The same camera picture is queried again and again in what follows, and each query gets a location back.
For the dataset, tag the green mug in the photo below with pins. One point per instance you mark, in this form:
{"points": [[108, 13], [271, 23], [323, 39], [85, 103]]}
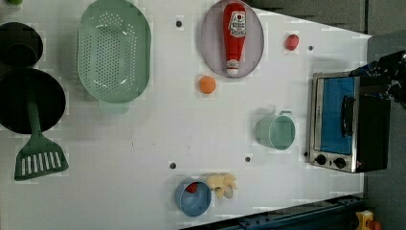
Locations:
{"points": [[276, 131]]}

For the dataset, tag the orange toy fruit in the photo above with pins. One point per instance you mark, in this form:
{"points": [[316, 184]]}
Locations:
{"points": [[207, 85]]}

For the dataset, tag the cream plush toy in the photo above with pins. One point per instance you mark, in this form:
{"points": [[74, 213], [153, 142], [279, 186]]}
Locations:
{"points": [[223, 184]]}

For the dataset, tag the small red toy in bowl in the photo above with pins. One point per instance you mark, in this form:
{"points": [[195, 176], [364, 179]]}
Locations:
{"points": [[192, 188]]}

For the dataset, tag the grey round plate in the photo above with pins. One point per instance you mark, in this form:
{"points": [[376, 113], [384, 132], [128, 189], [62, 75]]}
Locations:
{"points": [[212, 40]]}

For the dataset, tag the blue bowl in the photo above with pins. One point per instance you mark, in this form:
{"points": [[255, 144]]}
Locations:
{"points": [[193, 205]]}

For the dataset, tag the red ketchup bottle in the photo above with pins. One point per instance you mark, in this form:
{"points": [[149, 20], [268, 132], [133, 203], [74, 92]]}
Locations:
{"points": [[234, 32]]}

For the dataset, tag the red strawberry toy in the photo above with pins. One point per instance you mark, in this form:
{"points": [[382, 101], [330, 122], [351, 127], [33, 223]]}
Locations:
{"points": [[292, 42]]}

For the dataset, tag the green perforated colander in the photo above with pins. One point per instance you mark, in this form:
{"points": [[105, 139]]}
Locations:
{"points": [[114, 47]]}

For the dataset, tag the silver black toaster oven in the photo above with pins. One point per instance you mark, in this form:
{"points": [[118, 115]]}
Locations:
{"points": [[349, 128]]}

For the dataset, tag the green slotted spatula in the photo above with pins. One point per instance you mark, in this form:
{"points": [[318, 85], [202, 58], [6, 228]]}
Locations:
{"points": [[40, 156]]}

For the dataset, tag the large black pan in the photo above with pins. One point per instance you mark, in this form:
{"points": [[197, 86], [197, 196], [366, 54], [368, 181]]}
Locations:
{"points": [[49, 94]]}

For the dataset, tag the yellow red clamp object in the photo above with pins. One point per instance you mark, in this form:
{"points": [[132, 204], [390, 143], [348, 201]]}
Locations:
{"points": [[365, 221]]}

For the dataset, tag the small black pot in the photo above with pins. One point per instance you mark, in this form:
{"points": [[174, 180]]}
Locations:
{"points": [[20, 45]]}

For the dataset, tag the small green object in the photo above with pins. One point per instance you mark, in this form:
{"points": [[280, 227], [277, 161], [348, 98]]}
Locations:
{"points": [[15, 2]]}

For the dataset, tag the blue metal frame rail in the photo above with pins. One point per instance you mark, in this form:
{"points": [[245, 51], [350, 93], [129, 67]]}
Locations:
{"points": [[331, 214]]}

